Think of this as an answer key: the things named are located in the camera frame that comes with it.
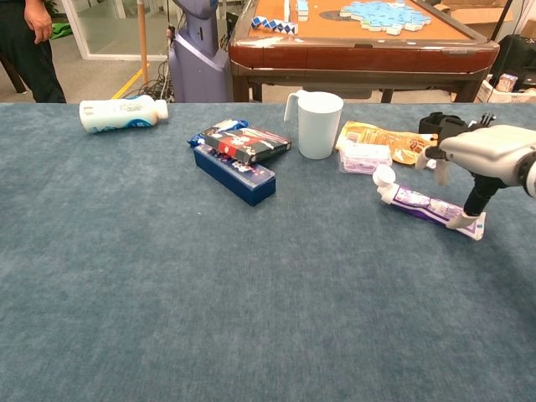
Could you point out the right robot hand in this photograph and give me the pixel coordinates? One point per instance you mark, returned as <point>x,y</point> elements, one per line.
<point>490,146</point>

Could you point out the purple toothpaste tube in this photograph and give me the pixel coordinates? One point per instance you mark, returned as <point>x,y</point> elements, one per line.
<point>419,201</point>

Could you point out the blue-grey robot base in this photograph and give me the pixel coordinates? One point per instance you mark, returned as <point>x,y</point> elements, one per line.
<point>197,63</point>

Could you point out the white plastic basket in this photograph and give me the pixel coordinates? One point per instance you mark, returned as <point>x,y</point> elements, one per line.
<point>490,94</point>

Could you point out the small printed carton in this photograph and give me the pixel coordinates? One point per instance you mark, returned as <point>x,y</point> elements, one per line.
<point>507,82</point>

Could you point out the black bag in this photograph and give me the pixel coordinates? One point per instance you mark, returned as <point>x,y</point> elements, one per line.
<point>519,54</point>

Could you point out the orange spouted pouch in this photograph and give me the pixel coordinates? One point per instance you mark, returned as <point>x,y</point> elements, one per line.
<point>389,140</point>

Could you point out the clear box purple floss picks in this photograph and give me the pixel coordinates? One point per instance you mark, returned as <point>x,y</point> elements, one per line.
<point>364,159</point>

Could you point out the cardboard box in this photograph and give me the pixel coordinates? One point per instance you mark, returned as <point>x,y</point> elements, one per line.
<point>473,17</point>

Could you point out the brown mahjong table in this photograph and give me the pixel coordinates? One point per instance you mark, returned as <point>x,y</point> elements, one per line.
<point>356,54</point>

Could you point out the pile of blue mahjong tiles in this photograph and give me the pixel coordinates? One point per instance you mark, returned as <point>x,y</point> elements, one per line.
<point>385,14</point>

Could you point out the white plastic mug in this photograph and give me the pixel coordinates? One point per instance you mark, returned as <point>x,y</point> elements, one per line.
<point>318,125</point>

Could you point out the small stack of mahjong tiles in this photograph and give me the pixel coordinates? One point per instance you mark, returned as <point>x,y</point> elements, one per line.
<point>302,9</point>

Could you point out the black red carton box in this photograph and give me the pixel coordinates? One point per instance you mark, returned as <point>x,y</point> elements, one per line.
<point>251,144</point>

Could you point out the blue white snake toy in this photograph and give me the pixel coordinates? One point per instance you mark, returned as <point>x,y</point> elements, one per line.
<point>272,26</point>

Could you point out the blue snack packet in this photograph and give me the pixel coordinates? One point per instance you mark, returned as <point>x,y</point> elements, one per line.
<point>234,124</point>

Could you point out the dark blue long box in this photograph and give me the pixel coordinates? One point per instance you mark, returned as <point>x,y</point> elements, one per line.
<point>234,180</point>

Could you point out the blue felt table cover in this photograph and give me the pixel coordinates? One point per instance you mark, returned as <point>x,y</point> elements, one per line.
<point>167,293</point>

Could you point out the wooden pole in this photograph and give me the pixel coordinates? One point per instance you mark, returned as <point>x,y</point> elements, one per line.
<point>142,42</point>

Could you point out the white bottle blue label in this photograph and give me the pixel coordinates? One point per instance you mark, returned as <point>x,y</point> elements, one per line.
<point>121,113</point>

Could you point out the green bag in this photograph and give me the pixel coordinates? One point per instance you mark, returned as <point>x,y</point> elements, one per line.
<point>60,30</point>

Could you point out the person in black clothes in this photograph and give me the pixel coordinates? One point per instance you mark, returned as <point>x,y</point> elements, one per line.
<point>25,54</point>

